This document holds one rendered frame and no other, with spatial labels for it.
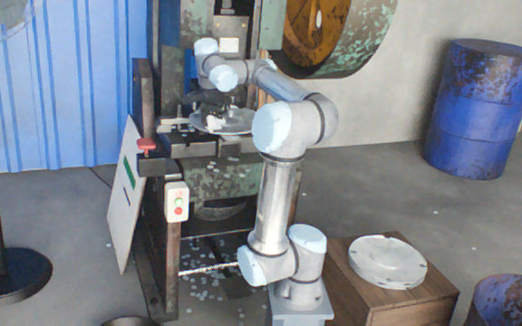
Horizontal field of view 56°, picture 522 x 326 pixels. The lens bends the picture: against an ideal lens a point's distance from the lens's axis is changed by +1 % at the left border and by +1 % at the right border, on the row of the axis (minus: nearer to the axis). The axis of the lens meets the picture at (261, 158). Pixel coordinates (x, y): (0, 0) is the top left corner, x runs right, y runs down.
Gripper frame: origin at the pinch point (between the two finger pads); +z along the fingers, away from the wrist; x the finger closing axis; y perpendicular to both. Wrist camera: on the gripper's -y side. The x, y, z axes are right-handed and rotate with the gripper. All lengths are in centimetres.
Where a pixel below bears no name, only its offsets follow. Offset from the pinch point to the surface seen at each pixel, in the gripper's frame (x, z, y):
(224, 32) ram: 25.7, -24.6, -4.3
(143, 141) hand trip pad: -16.3, -1.9, -17.5
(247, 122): 14.8, 6.0, 8.2
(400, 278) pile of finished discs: -9, 41, 76
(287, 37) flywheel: 60, -7, 8
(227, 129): 5.5, 3.2, 3.9
